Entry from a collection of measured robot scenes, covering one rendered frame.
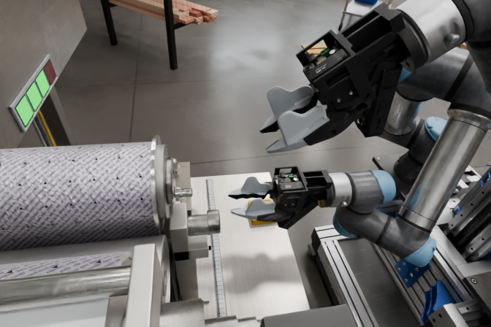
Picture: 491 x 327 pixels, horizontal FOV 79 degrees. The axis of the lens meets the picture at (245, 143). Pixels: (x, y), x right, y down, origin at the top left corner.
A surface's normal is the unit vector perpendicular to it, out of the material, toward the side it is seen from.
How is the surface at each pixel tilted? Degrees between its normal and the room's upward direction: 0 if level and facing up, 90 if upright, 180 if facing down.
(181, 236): 90
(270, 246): 0
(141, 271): 0
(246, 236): 0
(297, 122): 86
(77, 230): 93
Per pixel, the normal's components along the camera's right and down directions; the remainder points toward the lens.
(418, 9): -0.51, -0.31
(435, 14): -0.35, -0.02
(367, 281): 0.07, -0.75
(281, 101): 0.04, 0.67
